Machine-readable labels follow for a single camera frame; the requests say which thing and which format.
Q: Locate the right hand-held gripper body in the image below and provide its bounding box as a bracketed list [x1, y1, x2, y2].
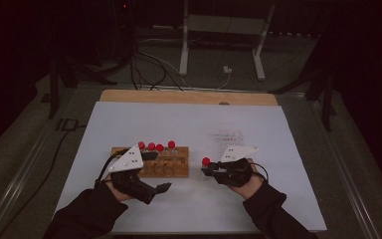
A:
[212, 144, 260, 188]

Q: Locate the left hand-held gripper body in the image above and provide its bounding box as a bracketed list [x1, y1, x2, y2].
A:
[107, 144, 157, 205]

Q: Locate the clear acrylic tube rack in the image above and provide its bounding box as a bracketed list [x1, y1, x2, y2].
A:
[208, 128, 247, 148]

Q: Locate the wooden test tube rack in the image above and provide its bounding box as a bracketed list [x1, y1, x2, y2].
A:
[109, 145, 190, 179]

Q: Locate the person's left hand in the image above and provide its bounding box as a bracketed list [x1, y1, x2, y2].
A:
[102, 178, 133, 203]

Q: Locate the person's right hand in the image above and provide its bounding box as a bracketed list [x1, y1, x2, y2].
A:
[228, 158, 268, 201]

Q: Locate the black stand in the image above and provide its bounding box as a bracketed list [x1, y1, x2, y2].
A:
[48, 56, 118, 120]
[268, 56, 338, 132]

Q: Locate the white metal stand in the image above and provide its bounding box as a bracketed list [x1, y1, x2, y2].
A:
[178, 0, 277, 82]

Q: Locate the dark equipment with red light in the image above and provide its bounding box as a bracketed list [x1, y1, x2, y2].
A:
[112, 0, 137, 63]

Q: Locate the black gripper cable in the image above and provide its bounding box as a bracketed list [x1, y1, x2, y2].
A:
[94, 148, 130, 187]
[250, 161, 270, 184]

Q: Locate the black floor cable with connector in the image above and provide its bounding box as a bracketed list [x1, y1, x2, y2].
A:
[0, 118, 88, 235]

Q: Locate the white cable with plug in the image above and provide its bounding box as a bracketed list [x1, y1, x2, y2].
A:
[175, 65, 234, 91]

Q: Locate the black cable bundle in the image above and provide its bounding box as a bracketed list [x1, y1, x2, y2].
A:
[128, 46, 184, 93]

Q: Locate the aluminium frame rail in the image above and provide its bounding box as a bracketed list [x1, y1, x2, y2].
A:
[0, 89, 78, 239]
[307, 99, 382, 239]

